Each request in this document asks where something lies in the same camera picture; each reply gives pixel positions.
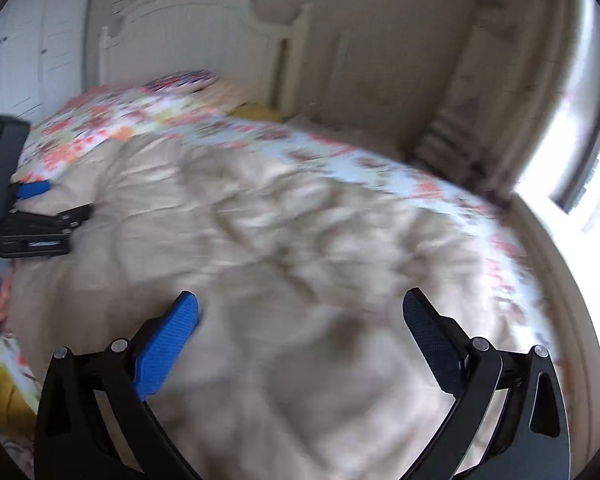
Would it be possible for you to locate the white bed headboard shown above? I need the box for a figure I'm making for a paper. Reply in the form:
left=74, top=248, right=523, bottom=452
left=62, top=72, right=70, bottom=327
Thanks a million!
left=99, top=0, right=313, bottom=117

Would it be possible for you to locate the patterned curtain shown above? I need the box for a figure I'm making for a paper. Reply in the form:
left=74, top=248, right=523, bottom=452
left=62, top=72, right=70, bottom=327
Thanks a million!
left=412, top=0, right=576, bottom=203

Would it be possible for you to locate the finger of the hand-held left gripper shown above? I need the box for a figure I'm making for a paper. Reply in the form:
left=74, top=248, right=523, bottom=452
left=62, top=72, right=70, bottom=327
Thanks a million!
left=11, top=181, right=52, bottom=201
left=0, top=204, right=94, bottom=261

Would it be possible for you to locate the colourful patterned pillow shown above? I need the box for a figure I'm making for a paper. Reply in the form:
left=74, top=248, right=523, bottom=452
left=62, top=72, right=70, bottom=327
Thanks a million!
left=144, top=70, right=220, bottom=95

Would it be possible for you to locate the white wardrobe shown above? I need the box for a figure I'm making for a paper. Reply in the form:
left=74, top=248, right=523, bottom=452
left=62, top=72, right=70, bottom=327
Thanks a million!
left=0, top=0, right=103, bottom=126

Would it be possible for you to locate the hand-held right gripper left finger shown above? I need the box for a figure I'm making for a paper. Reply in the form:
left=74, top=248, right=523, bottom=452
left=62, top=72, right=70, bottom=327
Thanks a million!
left=34, top=290, right=202, bottom=480

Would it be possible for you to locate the yellow cloth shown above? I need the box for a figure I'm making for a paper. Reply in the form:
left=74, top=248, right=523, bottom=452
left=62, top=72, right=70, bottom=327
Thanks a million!
left=0, top=337, right=42, bottom=441

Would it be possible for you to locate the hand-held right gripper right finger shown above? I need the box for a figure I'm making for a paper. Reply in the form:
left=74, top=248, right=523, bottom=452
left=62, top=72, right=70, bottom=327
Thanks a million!
left=401, top=288, right=572, bottom=480

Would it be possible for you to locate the floral bed sheet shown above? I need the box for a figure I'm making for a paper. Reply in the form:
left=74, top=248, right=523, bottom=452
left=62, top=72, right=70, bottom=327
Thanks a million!
left=0, top=82, right=568, bottom=411

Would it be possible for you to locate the window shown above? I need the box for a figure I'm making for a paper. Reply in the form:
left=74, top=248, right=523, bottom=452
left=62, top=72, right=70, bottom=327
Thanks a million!
left=512, top=0, right=600, bottom=281

